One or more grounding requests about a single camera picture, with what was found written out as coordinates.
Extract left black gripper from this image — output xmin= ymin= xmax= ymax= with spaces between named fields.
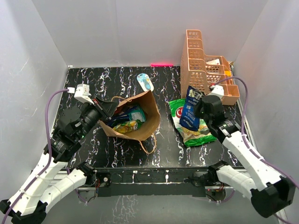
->
xmin=77 ymin=96 xmax=120 ymax=140

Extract blue Burts chips bag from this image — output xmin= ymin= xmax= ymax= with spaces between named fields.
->
xmin=179 ymin=85 xmax=205 ymax=132

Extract green Chuba cassava chips bag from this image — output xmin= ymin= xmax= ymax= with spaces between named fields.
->
xmin=169 ymin=99 xmax=216 ymax=147

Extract brown paper bag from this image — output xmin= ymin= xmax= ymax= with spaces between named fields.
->
xmin=99 ymin=91 xmax=160 ymax=154

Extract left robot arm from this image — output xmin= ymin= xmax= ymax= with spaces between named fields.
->
xmin=0 ymin=97 xmax=118 ymax=224

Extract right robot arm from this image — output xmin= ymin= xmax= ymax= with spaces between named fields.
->
xmin=194 ymin=95 xmax=296 ymax=218

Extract yellow green snack bag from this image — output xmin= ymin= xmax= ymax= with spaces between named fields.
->
xmin=113 ymin=120 xmax=143 ymax=134

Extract teal white snack packet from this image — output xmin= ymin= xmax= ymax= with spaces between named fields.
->
xmin=129 ymin=109 xmax=146 ymax=123

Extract orange plastic file organizer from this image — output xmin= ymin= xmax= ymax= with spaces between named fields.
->
xmin=180 ymin=29 xmax=240 ymax=105

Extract white card in organizer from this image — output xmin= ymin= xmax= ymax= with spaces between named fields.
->
xmin=205 ymin=58 xmax=221 ymax=65

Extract blue correction tape blister pack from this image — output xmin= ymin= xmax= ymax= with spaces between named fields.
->
xmin=136 ymin=73 xmax=154 ymax=91

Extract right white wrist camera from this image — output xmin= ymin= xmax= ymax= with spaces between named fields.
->
xmin=209 ymin=85 xmax=224 ymax=99

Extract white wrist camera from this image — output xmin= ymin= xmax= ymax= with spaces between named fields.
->
xmin=209 ymin=85 xmax=224 ymax=99
xmin=67 ymin=84 xmax=93 ymax=104

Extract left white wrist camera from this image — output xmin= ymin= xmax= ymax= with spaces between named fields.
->
xmin=67 ymin=84 xmax=93 ymax=104

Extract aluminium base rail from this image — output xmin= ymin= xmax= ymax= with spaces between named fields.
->
xmin=50 ymin=168 xmax=289 ymax=224

